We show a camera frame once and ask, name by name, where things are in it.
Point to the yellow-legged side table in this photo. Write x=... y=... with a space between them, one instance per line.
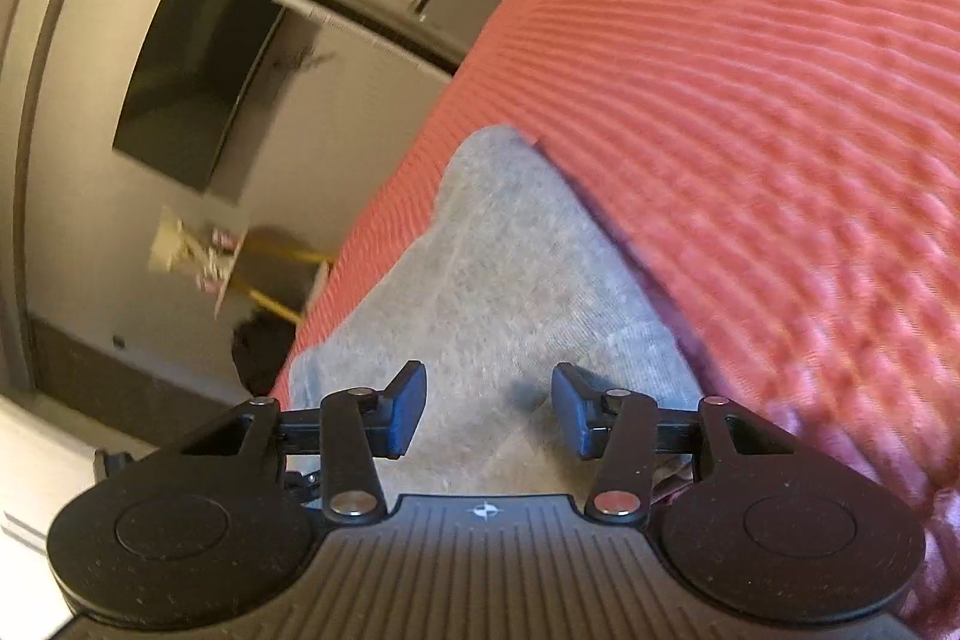
x=281 y=250

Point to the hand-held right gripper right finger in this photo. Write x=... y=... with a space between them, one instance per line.
x=571 y=415

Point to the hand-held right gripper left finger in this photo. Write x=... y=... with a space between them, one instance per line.
x=405 y=411

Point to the black wall television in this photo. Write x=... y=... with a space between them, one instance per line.
x=195 y=78

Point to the pink ribbed blanket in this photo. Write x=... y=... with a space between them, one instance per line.
x=750 y=85

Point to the black cloth pile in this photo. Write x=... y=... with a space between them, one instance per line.
x=262 y=347

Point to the dark textured panel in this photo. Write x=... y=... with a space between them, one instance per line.
x=135 y=377

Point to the grey pants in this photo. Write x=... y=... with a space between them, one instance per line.
x=487 y=272

